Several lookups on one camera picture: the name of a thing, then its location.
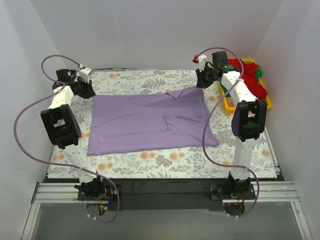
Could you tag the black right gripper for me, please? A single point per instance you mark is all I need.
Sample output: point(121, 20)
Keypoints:
point(202, 80)

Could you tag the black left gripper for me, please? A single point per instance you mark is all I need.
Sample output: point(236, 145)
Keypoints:
point(86, 90)

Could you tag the purple t shirt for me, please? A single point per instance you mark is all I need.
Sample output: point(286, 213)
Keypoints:
point(133, 123)

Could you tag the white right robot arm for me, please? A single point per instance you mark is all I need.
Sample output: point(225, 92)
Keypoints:
point(247, 124)

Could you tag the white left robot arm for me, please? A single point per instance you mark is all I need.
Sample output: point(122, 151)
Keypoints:
point(64, 131)

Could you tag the pink t shirt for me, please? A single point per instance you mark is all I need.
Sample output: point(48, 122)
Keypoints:
point(230, 102)

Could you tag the yellow plastic bin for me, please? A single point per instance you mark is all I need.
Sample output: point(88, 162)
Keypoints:
point(245, 86)

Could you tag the red t shirt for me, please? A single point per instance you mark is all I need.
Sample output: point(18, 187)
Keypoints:
point(252, 77)

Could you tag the green t shirt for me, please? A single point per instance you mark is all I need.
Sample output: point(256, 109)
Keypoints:
point(259, 73)

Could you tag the floral patterned table mat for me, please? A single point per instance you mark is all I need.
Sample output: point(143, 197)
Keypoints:
point(187, 162)

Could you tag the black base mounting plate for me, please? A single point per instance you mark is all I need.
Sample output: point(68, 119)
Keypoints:
point(166, 194)

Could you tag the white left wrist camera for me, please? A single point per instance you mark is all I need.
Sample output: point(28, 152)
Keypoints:
point(84, 73)

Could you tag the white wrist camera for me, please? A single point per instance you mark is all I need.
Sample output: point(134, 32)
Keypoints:
point(84, 73)
point(201, 61)

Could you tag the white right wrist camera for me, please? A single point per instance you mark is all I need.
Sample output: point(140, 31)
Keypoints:
point(201, 61)

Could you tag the aluminium frame rail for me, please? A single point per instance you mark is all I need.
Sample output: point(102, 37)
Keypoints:
point(57, 214)

